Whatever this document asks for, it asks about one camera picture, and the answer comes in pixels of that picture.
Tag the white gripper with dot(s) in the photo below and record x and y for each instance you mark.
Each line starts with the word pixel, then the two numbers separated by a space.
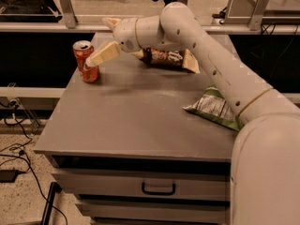
pixel 125 35

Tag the orange coke can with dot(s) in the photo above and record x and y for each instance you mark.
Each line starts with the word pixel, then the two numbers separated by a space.
pixel 82 49

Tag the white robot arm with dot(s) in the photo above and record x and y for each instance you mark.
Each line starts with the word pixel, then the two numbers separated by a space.
pixel 265 167

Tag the brown and cream chip bag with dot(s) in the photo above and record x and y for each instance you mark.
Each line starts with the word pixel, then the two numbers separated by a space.
pixel 168 59

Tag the black chair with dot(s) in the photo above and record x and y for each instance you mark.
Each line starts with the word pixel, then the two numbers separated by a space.
pixel 29 11

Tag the grey drawer cabinet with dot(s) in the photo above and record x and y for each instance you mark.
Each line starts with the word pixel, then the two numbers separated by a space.
pixel 104 139

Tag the green chip bag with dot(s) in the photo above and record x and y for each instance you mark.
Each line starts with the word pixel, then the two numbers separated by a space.
pixel 214 107

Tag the black power adapter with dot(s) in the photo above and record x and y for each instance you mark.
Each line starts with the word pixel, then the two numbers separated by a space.
pixel 8 176

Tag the grey metal bracket left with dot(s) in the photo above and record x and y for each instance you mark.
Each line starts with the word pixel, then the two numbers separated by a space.
pixel 68 14

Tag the grey metal bracket right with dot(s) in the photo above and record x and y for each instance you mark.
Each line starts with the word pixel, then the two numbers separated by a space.
pixel 257 15

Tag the black drawer handle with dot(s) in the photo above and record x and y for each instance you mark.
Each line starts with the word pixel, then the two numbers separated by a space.
pixel 158 191

